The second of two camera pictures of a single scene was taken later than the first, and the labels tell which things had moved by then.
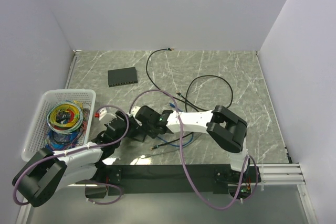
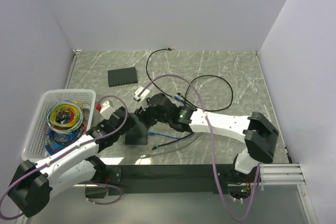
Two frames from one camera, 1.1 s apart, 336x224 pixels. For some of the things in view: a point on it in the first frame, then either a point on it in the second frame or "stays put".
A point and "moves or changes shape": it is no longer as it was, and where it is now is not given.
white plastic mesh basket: [36, 138] stays put
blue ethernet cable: [172, 105] moves or changes shape
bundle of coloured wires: [66, 121] stays put
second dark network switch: [122, 76] stays put
